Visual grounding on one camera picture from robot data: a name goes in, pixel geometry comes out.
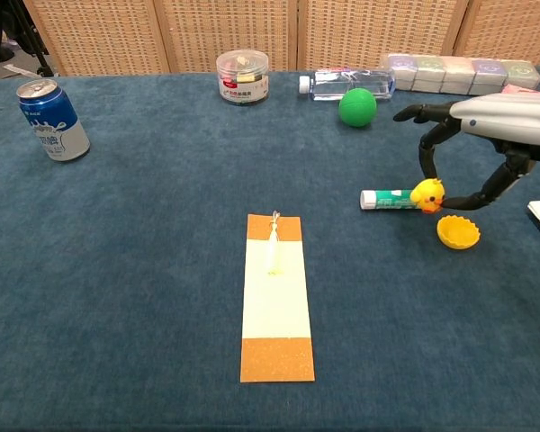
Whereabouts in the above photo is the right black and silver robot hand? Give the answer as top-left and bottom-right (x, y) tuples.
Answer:
(392, 93), (540, 212)

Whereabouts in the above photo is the yellow toy chick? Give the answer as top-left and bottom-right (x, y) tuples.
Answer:
(409, 177), (446, 215)

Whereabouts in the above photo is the pack of pastel boxes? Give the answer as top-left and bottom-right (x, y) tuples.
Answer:
(379, 53), (540, 97)

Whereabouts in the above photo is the yellow round scalloped cup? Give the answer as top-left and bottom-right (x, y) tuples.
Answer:
(436, 214), (482, 252)

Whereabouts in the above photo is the green and white glue stick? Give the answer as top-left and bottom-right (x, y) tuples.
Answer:
(359, 188), (418, 212)

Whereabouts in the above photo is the green ball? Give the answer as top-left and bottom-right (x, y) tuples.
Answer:
(338, 87), (378, 129)

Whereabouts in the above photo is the clear plastic water bottle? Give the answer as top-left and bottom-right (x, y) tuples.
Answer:
(298, 67), (397, 102)

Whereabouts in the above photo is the woven rattan folding screen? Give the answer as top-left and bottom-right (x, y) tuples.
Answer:
(21, 0), (540, 77)

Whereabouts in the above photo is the clear round plastic jar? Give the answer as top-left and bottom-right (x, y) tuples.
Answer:
(215, 49), (270, 107)

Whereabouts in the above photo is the orange and cream bookmark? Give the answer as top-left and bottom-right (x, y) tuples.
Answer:
(239, 210), (317, 384)

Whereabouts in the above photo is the teal table cloth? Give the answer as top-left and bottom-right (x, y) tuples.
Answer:
(0, 66), (540, 432)

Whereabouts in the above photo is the blue and white drink can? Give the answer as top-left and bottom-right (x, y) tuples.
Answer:
(16, 78), (92, 163)

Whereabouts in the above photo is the black tripod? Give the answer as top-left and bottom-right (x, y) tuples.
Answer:
(0, 0), (55, 78)

